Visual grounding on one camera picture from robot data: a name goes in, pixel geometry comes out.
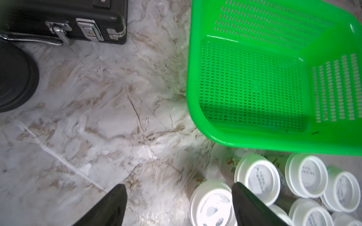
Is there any black ribbed hard case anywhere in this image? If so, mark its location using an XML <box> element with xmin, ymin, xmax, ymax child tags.
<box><xmin>1</xmin><ymin>0</ymin><xmax>128</xmax><ymax>46</ymax></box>

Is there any green plastic basket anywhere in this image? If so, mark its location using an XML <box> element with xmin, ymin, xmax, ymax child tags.
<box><xmin>186</xmin><ymin>1</ymin><xmax>362</xmax><ymax>156</ymax></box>

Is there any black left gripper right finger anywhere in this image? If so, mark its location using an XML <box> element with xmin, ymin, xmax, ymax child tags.
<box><xmin>232</xmin><ymin>182</ymin><xmax>287</xmax><ymax>226</ymax></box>

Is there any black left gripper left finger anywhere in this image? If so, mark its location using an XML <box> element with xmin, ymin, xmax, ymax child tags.
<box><xmin>74</xmin><ymin>184</ymin><xmax>127</xmax><ymax>226</ymax></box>

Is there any black microphone stand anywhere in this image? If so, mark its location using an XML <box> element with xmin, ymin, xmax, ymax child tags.
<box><xmin>1</xmin><ymin>41</ymin><xmax>39</xmax><ymax>113</ymax></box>

